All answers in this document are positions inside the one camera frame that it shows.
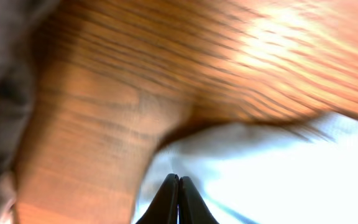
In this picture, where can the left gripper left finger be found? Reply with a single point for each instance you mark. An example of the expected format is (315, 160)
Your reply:
(163, 209)

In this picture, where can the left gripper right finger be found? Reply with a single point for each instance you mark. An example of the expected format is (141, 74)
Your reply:
(191, 206)

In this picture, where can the light blue printed t-shirt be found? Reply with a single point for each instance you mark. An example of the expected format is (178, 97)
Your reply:
(305, 173)

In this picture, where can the folded grey trousers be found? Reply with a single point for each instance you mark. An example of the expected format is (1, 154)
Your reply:
(17, 20)

